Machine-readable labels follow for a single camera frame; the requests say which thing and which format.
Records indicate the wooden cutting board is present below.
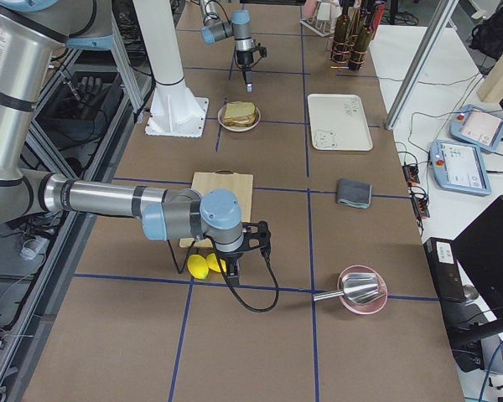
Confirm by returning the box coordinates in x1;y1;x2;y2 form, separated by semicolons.
192;171;253;229

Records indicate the black computer box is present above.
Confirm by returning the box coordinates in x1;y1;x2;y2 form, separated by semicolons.
423;237;465;303

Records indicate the dark wine bottle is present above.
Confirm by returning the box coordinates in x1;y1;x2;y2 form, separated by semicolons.
333;1;361;41
348;1;384;70

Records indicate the metal scoop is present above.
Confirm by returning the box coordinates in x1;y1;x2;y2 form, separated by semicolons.
313;272;386;306

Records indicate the white bear tray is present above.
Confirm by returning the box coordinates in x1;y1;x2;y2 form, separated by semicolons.
307;94;373;152

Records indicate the copper wire bottle rack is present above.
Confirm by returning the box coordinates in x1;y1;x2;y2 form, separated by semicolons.
329;34;367;70

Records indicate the black monitor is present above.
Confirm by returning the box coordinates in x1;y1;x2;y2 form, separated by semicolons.
453;195;503;308

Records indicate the toast with fried egg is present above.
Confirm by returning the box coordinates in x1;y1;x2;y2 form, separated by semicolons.
221;114;258;128

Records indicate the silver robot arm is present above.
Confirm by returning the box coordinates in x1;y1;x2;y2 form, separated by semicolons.
199;1;267;92
0;1;271;286

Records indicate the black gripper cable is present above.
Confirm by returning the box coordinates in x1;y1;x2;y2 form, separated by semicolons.
167;234;280;313

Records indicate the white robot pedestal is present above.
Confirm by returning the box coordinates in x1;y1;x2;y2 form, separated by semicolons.
133;0;209;138

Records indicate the grey folded cloth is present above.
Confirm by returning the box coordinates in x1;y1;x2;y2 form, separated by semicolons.
336;178;372;209

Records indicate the white bowl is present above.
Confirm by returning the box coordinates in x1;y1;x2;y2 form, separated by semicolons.
218;101;261;131

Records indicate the dark wine bottle back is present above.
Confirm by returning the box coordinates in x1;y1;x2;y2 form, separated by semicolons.
333;1;361;41

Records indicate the whole yellow lemon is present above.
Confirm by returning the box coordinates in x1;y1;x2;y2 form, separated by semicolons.
186;254;210;280

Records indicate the far teach pendant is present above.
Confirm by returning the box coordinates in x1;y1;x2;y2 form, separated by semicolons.
449;104;503;152

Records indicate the pink bowl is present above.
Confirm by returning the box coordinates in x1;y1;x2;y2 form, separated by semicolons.
337;265;387;315

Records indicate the teach pendant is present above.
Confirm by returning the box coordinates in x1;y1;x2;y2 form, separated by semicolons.
449;104;503;152
429;140;491;196

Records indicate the near teach pendant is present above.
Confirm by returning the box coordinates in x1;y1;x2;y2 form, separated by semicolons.
429;140;491;196

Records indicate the dark wine bottle front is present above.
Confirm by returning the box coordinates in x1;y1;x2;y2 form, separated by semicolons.
348;1;384;70

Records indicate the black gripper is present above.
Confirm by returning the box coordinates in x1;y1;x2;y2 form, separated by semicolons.
215;220;272;286
235;40;267;92

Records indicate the aluminium frame post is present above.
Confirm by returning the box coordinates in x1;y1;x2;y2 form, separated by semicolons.
385;0;459;130

